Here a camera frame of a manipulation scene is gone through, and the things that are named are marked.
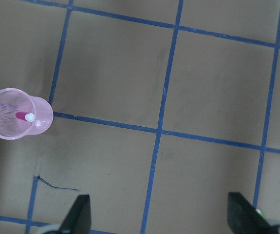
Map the pink mesh cup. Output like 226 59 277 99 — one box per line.
0 88 54 140

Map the pink highlighter pen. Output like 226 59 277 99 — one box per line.
15 112 35 122

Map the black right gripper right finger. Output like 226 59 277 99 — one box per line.
228 192 271 234

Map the green highlighter pen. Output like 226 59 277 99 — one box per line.
255 209 264 218

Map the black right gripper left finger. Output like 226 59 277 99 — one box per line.
60 195 92 234

